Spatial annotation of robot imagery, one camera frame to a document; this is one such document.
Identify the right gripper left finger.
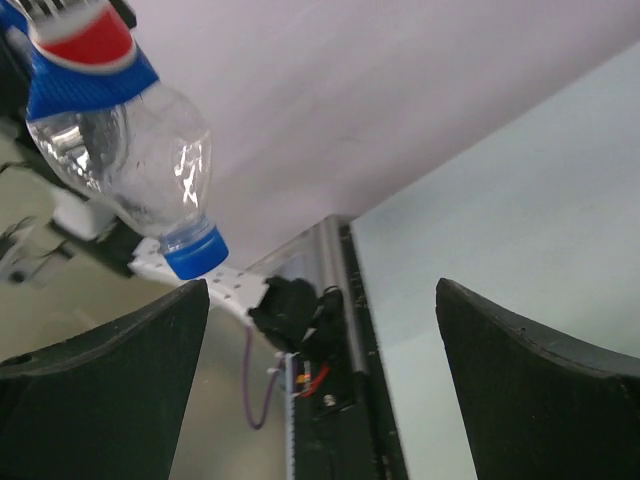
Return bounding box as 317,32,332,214
1,280,209,479

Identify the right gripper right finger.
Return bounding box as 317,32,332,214
436,278,639,479

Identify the clear bottle blue cap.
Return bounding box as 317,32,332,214
1,1,229,280

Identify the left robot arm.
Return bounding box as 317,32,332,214
1,28,345,362

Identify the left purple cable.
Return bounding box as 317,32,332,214
240,324,286,431

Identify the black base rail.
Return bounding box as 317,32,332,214
288,215,409,479

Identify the grey slotted cable duct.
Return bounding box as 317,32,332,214
284,354,297,480

